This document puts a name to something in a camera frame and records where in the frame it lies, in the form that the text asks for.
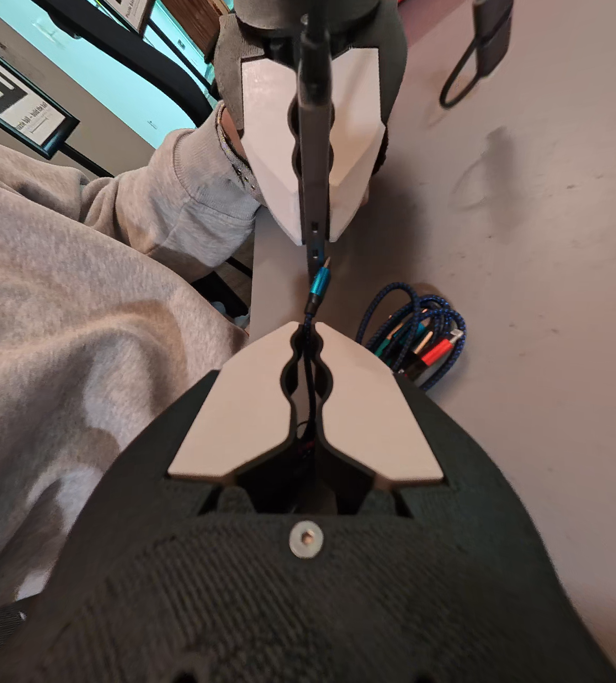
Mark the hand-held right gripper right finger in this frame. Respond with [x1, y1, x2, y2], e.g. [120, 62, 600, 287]
[312, 321, 445, 491]

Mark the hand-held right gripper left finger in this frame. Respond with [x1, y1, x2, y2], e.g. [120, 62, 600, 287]
[166, 320, 307, 486]

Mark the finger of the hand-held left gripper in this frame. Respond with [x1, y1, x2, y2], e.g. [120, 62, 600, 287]
[240, 53, 306, 247]
[328, 47, 384, 244]

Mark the blue braided multi-plug cable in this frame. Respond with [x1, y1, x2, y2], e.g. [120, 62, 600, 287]
[302, 256, 468, 465]

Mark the person's left forearm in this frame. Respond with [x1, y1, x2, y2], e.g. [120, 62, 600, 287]
[81, 127, 262, 270]

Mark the silver mesh wristwatch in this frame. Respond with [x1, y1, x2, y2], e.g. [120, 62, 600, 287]
[214, 103, 265, 202]

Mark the framed marker tag sign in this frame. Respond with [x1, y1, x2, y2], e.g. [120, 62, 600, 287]
[0, 32, 80, 161]
[97, 0, 156, 35]

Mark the black metal frame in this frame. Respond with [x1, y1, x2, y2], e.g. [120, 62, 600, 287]
[33, 0, 215, 126]

